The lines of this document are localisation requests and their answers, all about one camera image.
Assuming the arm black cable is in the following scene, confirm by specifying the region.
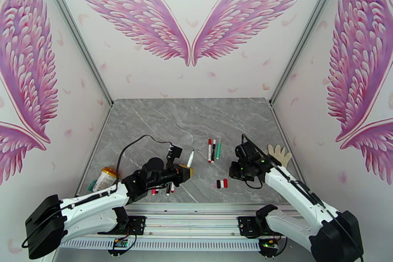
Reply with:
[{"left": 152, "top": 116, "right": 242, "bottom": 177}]
[
  {"left": 115, "top": 134, "right": 172, "bottom": 180},
  {"left": 241, "top": 134, "right": 283, "bottom": 168}
]

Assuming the aluminium table edge rail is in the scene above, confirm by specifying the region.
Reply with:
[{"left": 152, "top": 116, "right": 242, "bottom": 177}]
[
  {"left": 269, "top": 105, "right": 308, "bottom": 186},
  {"left": 75, "top": 105, "right": 115, "bottom": 197}
]

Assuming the white perforated strip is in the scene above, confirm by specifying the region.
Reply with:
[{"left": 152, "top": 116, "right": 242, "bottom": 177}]
[{"left": 56, "top": 238, "right": 262, "bottom": 252}]

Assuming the right small circuit board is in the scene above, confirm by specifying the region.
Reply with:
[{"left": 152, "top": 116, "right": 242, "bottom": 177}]
[{"left": 258, "top": 238, "right": 281, "bottom": 258}]

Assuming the white bottle orange lid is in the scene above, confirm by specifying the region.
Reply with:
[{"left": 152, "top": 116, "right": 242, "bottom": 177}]
[{"left": 92, "top": 166, "right": 119, "bottom": 193}]

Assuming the left small circuit board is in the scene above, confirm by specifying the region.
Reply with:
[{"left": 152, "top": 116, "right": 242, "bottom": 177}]
[{"left": 107, "top": 238, "right": 130, "bottom": 256}]

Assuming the cream work glove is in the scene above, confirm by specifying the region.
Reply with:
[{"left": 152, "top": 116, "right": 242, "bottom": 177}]
[{"left": 267, "top": 144, "right": 293, "bottom": 167}]

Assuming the aluminium corner post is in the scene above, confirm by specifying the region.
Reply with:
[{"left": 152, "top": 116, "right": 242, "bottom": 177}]
[
  {"left": 33, "top": 0, "right": 115, "bottom": 108},
  {"left": 269, "top": 0, "right": 351, "bottom": 108}
]

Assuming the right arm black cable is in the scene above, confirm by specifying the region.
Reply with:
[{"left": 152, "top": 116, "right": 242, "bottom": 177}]
[{"left": 241, "top": 134, "right": 283, "bottom": 168}]

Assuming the small circuit board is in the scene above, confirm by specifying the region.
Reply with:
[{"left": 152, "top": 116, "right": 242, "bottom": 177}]
[
  {"left": 107, "top": 238, "right": 130, "bottom": 256},
  {"left": 258, "top": 238, "right": 281, "bottom": 258}
]

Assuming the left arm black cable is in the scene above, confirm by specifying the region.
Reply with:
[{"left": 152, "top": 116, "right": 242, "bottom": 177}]
[{"left": 115, "top": 134, "right": 172, "bottom": 180}]

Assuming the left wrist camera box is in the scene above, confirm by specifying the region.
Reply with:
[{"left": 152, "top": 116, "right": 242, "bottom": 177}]
[{"left": 167, "top": 145, "right": 183, "bottom": 168}]

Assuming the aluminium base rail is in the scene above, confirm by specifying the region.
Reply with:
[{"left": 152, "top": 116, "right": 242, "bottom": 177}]
[{"left": 47, "top": 204, "right": 341, "bottom": 238}]

